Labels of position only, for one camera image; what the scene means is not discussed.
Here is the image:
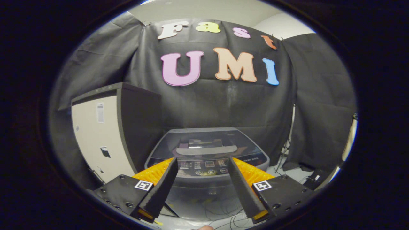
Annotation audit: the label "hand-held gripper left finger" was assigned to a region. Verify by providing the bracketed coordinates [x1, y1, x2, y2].
[88, 157, 179, 224]

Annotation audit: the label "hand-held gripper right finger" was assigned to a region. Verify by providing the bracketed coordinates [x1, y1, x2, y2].
[228, 157, 317, 224]

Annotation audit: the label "grey washing machine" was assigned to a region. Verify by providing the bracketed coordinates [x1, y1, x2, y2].
[144, 128, 270, 221]

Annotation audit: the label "black box on floor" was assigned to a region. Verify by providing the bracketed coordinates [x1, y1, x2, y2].
[302, 169, 329, 190]

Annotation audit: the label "black backdrop cloth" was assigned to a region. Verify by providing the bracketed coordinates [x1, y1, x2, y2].
[50, 13, 357, 189]

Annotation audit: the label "beige cylinder with dark cap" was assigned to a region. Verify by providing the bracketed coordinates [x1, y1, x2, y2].
[342, 113, 358, 162]

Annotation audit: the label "black floor cables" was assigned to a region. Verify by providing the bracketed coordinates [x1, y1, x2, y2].
[204, 204, 256, 229]

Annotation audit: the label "black hanging cables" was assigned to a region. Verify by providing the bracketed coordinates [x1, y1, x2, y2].
[276, 141, 295, 173]

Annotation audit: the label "beige cabinet with dark frame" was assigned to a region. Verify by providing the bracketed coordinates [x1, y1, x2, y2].
[71, 82, 179, 218]

